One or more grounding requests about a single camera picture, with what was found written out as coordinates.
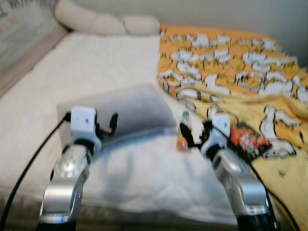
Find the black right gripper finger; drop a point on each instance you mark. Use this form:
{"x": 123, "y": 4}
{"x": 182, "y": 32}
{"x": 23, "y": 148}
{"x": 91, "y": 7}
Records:
{"x": 188, "y": 137}

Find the small orange clear bottle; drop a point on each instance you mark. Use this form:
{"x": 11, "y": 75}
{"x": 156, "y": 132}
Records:
{"x": 185, "y": 117}

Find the grey pillow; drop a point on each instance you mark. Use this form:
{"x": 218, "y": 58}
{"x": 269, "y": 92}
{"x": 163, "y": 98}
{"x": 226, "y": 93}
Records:
{"x": 130, "y": 108}

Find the dark book with red cover art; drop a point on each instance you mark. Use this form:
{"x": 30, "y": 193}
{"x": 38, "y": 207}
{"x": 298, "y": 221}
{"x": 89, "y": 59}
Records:
{"x": 248, "y": 139}

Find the yellow cartoon egg blanket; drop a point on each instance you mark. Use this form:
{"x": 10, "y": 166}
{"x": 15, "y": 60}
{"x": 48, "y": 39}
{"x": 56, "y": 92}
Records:
{"x": 231, "y": 62}

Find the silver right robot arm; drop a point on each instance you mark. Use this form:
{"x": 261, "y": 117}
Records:
{"x": 240, "y": 187}

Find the white quilted mattress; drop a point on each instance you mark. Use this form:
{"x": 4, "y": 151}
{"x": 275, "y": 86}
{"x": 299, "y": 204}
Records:
{"x": 96, "y": 62}

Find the short beige bolster pillow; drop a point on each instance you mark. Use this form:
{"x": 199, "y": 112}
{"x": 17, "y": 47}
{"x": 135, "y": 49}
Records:
{"x": 142, "y": 25}

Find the long beige bolster pillow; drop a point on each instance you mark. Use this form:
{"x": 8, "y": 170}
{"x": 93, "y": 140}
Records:
{"x": 86, "y": 19}

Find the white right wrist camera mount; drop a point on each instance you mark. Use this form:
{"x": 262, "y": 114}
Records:
{"x": 221, "y": 126}

